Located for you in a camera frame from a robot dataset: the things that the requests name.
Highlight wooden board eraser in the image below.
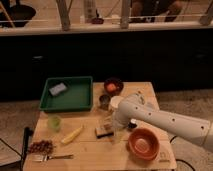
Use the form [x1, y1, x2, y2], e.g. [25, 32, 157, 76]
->
[95, 124, 114, 138]

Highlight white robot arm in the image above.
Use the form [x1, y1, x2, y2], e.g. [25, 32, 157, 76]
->
[110, 93, 213, 153]

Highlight metal cup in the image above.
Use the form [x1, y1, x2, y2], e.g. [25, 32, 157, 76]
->
[99, 94, 111, 110]

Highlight green plastic cup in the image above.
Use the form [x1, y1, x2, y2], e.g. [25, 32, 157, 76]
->
[47, 115, 61, 132]

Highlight orange fruit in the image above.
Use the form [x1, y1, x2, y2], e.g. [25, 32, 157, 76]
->
[107, 83, 117, 92]

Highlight dark bowl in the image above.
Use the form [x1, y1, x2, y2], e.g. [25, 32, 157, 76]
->
[104, 77, 124, 96]

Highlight white round container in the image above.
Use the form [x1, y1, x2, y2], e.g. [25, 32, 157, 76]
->
[109, 96, 123, 110]

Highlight green plastic tray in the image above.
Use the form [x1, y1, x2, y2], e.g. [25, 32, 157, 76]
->
[40, 76, 93, 113]

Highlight grey sponge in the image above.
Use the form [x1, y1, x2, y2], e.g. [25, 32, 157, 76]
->
[49, 83, 67, 96]

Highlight yellow banana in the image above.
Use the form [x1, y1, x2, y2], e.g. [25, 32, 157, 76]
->
[61, 126, 84, 145]

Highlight orange plastic bowl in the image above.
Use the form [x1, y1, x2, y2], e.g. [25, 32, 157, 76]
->
[128, 128, 160, 161]

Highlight bunch of brown grapes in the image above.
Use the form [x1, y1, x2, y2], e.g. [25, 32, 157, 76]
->
[28, 140, 54, 154]

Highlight silver fork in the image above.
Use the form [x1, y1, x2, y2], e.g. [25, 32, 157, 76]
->
[33, 154, 74, 162]

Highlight black cable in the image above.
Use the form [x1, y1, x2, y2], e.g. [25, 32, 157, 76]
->
[169, 134, 198, 171]

